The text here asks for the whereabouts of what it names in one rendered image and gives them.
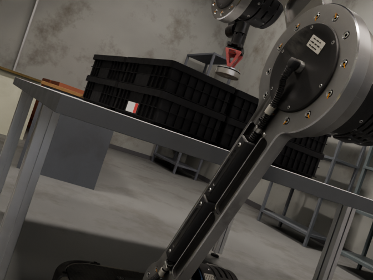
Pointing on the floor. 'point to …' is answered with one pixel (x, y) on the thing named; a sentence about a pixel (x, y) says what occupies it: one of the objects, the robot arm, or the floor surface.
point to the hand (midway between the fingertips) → (229, 66)
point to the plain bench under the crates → (21, 194)
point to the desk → (72, 148)
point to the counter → (12, 98)
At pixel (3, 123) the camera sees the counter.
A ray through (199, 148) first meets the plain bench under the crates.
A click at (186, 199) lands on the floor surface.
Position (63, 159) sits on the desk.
